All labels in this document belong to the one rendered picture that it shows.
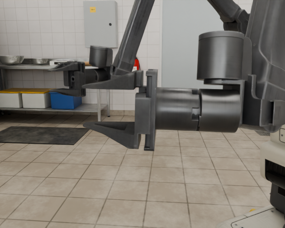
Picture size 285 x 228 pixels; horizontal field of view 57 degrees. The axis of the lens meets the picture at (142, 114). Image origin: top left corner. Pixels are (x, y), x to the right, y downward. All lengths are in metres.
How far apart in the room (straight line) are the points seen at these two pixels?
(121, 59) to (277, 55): 0.54
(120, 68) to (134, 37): 0.11
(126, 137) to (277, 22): 0.26
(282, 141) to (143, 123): 0.81
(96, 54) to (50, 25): 4.05
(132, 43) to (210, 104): 0.57
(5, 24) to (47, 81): 1.15
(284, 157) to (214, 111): 0.72
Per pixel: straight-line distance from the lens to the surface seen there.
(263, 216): 1.50
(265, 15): 0.43
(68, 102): 4.14
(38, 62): 4.49
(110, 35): 4.34
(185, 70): 4.49
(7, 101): 4.57
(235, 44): 0.35
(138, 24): 0.87
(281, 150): 1.05
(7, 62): 4.54
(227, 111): 0.34
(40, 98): 4.31
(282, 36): 0.43
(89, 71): 0.83
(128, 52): 0.86
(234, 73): 0.34
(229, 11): 1.03
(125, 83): 0.32
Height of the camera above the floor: 1.06
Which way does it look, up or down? 13 degrees down
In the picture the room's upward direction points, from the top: straight up
